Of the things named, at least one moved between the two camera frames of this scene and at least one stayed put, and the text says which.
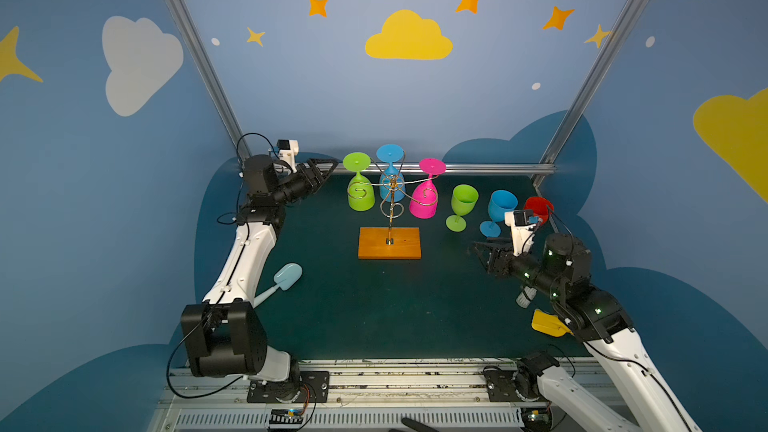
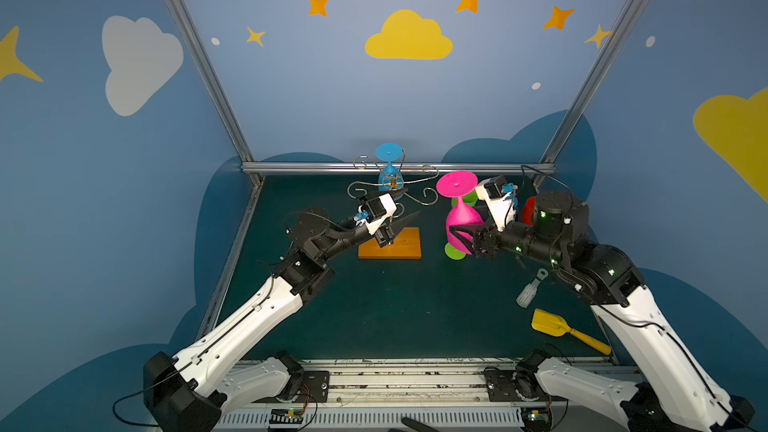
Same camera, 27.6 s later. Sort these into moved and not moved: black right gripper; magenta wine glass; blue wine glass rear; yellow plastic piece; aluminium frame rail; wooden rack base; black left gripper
Moved: magenta wine glass; black left gripper; black right gripper
Not moved: yellow plastic piece; aluminium frame rail; blue wine glass rear; wooden rack base
